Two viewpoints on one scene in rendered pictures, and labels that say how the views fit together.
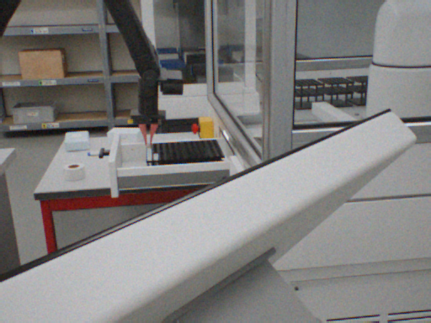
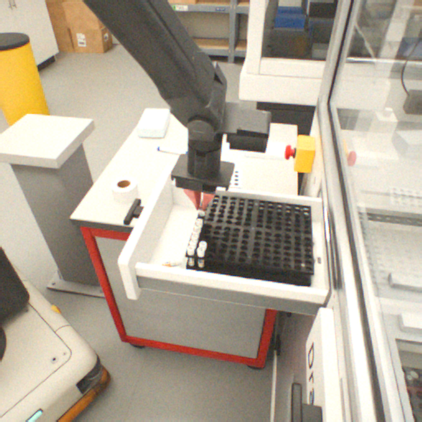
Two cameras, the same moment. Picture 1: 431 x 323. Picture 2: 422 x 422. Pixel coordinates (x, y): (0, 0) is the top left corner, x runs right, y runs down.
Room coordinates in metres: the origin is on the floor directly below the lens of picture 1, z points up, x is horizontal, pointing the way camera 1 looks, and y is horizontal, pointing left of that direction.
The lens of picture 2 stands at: (0.93, 0.02, 1.35)
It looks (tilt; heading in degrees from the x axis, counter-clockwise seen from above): 42 degrees down; 17
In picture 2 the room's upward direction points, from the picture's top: straight up
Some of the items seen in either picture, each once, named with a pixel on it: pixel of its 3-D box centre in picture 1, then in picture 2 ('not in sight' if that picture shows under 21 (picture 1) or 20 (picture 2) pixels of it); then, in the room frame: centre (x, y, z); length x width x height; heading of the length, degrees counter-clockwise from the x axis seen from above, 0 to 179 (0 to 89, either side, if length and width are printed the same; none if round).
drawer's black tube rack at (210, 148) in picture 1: (183, 159); (251, 240); (1.39, 0.08, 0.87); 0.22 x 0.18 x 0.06; 97
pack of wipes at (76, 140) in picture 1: (77, 140); (154, 122); (1.94, 0.55, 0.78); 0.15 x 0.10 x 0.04; 14
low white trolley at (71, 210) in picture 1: (137, 245); (204, 246); (1.78, 0.31, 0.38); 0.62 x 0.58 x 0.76; 7
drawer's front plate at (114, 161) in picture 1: (116, 162); (152, 225); (1.37, 0.28, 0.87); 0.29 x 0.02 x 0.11; 7
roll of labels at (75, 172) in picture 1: (74, 172); (124, 189); (1.56, 0.47, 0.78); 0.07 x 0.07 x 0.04
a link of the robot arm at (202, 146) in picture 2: (150, 85); (209, 128); (1.39, 0.17, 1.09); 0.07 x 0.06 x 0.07; 100
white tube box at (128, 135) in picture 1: (125, 136); not in sight; (1.98, 0.36, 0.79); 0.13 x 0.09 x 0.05; 81
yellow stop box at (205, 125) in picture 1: (204, 128); (302, 153); (1.73, 0.02, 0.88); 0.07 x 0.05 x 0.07; 7
